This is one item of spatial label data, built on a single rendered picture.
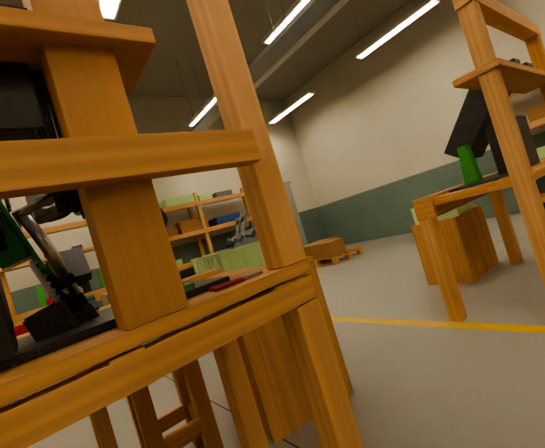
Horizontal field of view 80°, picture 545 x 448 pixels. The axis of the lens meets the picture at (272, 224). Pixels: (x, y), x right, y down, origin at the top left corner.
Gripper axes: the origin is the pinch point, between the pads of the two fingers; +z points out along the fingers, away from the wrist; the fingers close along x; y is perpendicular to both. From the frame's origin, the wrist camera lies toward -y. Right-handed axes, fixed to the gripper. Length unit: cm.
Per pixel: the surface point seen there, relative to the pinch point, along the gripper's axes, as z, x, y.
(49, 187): -1.2, 25.5, -26.3
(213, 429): -12, -114, -53
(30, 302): 2, -441, 358
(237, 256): -66, -62, -18
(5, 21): -12.6, 45.1, -3.4
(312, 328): -35, -19, -73
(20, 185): 2.4, 27.3, -25.0
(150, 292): -5.3, 4.4, -44.2
